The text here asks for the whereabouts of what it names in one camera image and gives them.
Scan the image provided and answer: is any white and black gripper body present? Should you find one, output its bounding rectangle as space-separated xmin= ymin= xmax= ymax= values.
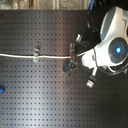
xmin=79 ymin=53 xmax=96 ymax=69

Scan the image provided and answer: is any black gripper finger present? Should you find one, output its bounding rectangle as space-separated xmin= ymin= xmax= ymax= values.
xmin=63 ymin=62 xmax=78 ymax=72

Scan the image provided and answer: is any white cable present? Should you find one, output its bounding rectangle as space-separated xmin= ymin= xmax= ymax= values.
xmin=0 ymin=49 xmax=98 ymax=60

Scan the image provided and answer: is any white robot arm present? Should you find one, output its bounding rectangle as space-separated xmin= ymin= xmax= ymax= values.
xmin=81 ymin=7 xmax=128 ymax=75

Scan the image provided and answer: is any right metal cable clip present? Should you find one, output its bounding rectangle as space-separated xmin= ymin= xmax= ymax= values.
xmin=70 ymin=43 xmax=75 ymax=60

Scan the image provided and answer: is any metal cable clip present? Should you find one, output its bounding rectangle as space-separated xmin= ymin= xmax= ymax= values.
xmin=70 ymin=43 xmax=75 ymax=60
xmin=33 ymin=42 xmax=41 ymax=63

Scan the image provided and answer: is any left metal cable clip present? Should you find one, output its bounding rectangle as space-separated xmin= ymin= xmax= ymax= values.
xmin=33 ymin=42 xmax=41 ymax=63

